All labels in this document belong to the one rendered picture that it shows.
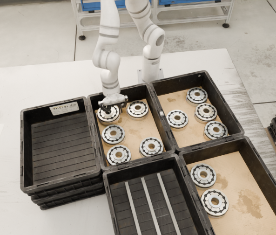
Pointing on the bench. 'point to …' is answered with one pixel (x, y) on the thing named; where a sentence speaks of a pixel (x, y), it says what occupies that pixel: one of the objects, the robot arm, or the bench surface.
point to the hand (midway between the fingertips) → (115, 111)
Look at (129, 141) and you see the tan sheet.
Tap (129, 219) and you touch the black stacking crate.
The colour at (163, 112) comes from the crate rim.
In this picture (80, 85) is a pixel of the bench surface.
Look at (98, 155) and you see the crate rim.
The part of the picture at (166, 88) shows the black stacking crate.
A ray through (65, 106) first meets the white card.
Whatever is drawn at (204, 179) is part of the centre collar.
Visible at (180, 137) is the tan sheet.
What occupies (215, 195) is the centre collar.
